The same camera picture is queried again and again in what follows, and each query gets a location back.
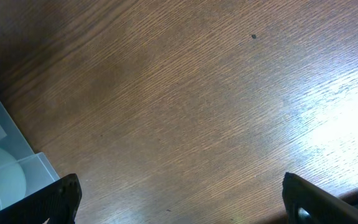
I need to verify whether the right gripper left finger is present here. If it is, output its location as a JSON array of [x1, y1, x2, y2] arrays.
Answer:
[[0, 174, 82, 224]]

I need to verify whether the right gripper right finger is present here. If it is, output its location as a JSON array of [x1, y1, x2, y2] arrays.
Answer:
[[282, 172, 358, 224]]

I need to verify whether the clear plastic storage bin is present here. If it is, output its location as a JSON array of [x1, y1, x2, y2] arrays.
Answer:
[[0, 102, 60, 198]]

